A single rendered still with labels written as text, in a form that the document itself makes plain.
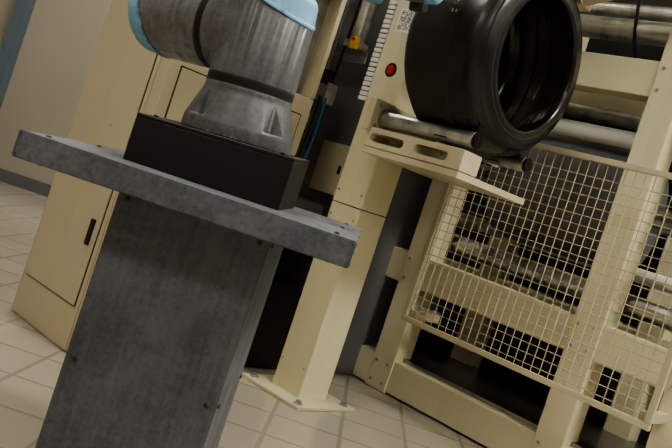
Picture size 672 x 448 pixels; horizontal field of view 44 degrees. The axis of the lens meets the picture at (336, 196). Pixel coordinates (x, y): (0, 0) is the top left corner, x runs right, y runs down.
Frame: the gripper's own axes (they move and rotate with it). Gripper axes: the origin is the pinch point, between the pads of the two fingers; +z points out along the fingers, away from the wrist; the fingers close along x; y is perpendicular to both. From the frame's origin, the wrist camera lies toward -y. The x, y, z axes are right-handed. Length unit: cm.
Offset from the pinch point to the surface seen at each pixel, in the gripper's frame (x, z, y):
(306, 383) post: 27, 37, -112
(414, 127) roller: 10.4, 17.4, -31.0
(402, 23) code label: 34.3, 21.0, 1.4
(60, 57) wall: 380, 95, -20
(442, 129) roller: 0.6, 17.2, -29.7
